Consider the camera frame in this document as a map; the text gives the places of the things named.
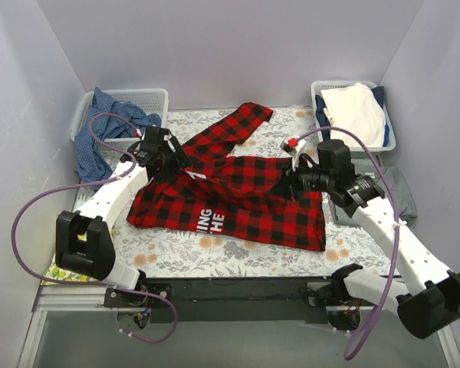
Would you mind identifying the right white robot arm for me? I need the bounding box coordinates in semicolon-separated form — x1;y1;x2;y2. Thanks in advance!
282;136;460;339

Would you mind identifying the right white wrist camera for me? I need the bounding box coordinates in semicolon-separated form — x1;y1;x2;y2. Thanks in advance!
280;136;313;172

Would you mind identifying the red black plaid shirt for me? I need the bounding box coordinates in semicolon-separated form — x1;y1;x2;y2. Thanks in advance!
126;103;326;252

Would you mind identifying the left white plastic basket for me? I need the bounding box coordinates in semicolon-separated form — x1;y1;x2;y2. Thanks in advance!
71;88;168;154

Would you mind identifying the aluminium frame rail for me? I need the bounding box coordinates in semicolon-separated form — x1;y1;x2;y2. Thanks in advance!
16;283;460;368

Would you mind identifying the grey folded polo shirt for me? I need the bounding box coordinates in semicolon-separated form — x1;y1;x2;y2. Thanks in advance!
329;159;418;227

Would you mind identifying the navy blue folded shirt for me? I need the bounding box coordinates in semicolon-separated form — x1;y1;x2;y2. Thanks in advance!
314;85;391;148

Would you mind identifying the floral print table mat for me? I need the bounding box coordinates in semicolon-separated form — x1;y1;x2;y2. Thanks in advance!
113;107;390;278

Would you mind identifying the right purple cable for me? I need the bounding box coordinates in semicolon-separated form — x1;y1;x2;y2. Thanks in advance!
298;126;402;361

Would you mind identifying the black base beam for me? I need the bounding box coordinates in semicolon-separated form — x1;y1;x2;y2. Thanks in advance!
103;275;353;325

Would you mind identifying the lemon print cloth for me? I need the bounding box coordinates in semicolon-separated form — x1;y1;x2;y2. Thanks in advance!
41;252;97;286

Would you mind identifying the blue checked shirt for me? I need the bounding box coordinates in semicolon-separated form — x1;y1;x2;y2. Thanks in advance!
74;87;162;182

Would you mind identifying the white folded shirt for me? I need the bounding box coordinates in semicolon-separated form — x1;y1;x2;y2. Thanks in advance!
320;82;386;148

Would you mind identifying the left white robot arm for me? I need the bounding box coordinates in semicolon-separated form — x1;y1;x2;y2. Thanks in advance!
55;126;190;307

